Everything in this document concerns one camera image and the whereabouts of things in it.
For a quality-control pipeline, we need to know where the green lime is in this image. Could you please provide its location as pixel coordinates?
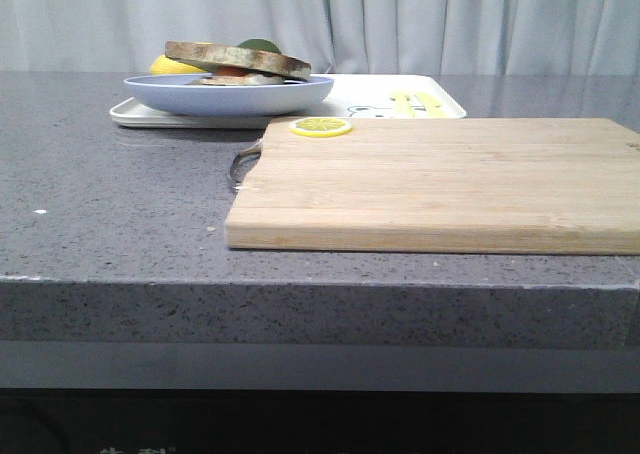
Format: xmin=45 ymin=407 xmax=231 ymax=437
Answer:
xmin=238 ymin=38 xmax=281 ymax=54

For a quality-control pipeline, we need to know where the bread slice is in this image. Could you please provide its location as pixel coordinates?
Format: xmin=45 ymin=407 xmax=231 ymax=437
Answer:
xmin=164 ymin=41 xmax=311 ymax=81
xmin=189 ymin=75 xmax=285 ymax=86

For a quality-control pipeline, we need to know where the lemon slice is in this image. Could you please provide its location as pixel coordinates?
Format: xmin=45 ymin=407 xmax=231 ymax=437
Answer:
xmin=288 ymin=117 xmax=353 ymax=138

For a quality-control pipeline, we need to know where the fried egg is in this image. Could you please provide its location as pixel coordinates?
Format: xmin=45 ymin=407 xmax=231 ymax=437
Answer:
xmin=214 ymin=66 xmax=273 ymax=85

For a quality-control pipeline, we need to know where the wooden cutting board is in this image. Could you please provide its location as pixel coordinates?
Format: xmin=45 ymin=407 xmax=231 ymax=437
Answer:
xmin=225 ymin=118 xmax=639 ymax=255

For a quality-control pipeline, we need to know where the yellow plastic knife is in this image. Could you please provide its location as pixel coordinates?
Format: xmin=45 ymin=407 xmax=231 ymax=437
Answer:
xmin=414 ymin=91 xmax=450 ymax=118

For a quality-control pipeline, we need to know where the yellow plastic fork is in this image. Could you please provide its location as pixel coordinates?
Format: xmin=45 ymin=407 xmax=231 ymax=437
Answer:
xmin=390 ymin=90 xmax=415 ymax=119

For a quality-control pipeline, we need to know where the yellow lemon front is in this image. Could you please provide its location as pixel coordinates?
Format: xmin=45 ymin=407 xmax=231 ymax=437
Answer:
xmin=148 ymin=55 xmax=205 ymax=75

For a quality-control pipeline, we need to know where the grey curtain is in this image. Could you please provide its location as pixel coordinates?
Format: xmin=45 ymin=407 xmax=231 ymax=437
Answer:
xmin=1 ymin=0 xmax=639 ymax=75

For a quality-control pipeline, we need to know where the white bear tray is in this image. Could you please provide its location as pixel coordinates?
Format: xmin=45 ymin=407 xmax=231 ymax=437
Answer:
xmin=110 ymin=74 xmax=466 ymax=129

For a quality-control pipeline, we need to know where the metal board handle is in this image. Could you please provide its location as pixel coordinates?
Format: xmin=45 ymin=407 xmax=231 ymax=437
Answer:
xmin=227 ymin=140 xmax=262 ymax=192

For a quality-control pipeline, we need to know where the light blue plate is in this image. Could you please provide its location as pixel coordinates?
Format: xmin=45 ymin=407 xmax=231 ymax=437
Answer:
xmin=124 ymin=74 xmax=334 ymax=117

